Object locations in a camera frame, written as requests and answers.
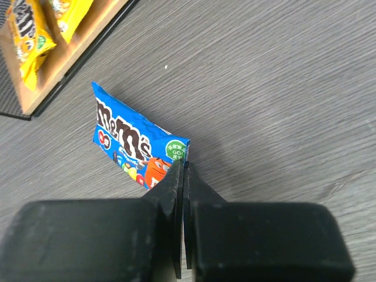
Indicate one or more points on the black wire wooden shelf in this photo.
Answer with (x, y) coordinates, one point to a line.
(61, 64)

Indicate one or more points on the yellow candy bag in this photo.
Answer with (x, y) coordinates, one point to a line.
(31, 37)
(69, 14)

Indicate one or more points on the twisted blue candy bag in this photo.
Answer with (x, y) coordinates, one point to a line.
(141, 148)

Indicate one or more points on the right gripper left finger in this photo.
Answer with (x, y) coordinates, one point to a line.
(124, 239)

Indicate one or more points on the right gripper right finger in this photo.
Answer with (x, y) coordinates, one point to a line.
(260, 241)

